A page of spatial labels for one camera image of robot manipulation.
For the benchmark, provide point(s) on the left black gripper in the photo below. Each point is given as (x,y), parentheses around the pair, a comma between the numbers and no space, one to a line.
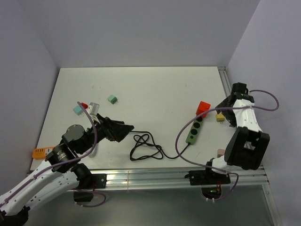
(119,130)

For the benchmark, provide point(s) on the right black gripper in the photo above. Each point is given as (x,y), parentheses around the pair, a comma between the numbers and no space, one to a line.
(231,119)

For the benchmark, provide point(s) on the yellow plug adapter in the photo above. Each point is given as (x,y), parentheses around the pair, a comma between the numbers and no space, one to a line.
(220,117)

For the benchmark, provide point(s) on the red cube plug adapter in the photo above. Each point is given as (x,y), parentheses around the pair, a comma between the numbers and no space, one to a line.
(202,107)

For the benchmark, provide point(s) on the pink plug adapter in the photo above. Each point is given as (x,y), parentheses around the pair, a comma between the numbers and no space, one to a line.
(220,153)

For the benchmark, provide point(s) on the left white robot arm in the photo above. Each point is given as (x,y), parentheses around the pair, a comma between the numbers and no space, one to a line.
(60,171)

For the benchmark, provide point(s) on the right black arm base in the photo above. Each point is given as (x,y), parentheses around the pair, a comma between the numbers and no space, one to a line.
(208,178)

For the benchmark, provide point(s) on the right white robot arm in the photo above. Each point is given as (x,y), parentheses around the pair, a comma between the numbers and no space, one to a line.
(248,144)

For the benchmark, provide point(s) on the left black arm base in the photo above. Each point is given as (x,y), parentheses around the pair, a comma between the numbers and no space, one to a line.
(93,182)

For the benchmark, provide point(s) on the green plug adapter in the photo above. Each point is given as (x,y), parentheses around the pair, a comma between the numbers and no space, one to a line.
(112,99)

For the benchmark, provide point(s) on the light blue plug adapter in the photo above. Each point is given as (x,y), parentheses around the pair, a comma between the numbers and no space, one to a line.
(78,110)

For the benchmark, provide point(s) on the green power strip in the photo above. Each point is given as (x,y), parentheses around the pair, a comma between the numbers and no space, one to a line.
(194,131)

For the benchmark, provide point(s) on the orange power strip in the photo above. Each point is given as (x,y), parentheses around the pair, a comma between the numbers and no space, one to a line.
(41,153)

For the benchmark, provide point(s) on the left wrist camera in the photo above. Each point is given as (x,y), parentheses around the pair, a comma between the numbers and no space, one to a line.
(91,109)

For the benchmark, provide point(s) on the aluminium mounting rail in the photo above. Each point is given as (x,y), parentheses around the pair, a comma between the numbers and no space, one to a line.
(169,178)

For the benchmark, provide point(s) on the aluminium side frame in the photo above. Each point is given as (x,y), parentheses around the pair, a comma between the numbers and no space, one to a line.
(268,196)

